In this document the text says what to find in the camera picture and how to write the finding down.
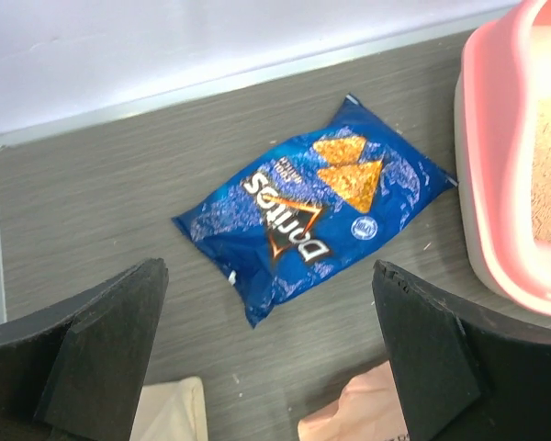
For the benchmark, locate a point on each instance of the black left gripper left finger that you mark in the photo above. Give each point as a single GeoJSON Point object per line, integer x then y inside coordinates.
{"type": "Point", "coordinates": [75, 370]}

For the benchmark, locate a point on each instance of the blue Doritos chip bag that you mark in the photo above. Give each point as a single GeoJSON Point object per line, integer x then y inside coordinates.
{"type": "Point", "coordinates": [312, 206]}

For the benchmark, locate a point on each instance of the cream canvas tote bag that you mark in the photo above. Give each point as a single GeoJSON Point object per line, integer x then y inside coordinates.
{"type": "Point", "coordinates": [171, 411]}

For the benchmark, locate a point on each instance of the pink cat litter box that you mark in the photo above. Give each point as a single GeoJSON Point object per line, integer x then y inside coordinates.
{"type": "Point", "coordinates": [502, 124]}

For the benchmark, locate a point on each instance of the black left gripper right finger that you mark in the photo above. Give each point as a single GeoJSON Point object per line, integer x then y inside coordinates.
{"type": "Point", "coordinates": [462, 371]}

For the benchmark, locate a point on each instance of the pink cat litter bag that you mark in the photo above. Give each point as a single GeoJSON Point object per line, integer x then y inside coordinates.
{"type": "Point", "coordinates": [368, 408]}

